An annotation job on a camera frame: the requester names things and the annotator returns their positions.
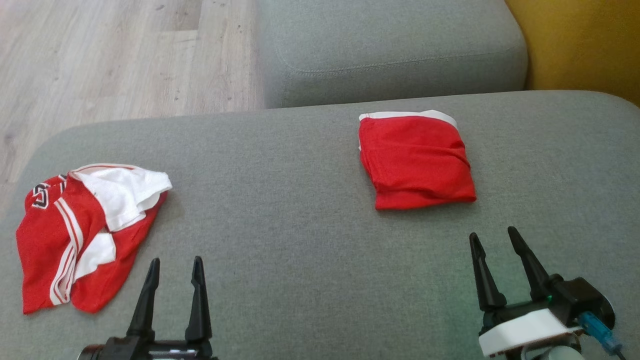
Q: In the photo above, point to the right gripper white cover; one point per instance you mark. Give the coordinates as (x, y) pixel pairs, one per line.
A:
(525, 325)

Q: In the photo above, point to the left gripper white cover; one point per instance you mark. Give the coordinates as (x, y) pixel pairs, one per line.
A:
(150, 350)

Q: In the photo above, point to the red basketball jersey white sleeves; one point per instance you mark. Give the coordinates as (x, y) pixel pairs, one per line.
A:
(55, 240)

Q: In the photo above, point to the red shorts white trim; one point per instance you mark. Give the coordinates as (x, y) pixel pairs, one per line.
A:
(417, 160)

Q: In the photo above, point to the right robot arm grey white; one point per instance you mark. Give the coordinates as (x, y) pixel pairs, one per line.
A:
(555, 353)

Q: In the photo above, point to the grey sofa seat cushion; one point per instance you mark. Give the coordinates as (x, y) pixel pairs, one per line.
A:
(300, 210)

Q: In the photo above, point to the yellow cushion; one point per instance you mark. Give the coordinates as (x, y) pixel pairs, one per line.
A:
(585, 40)

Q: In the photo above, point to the grey sofa back cushion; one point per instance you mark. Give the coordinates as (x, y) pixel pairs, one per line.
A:
(395, 50)

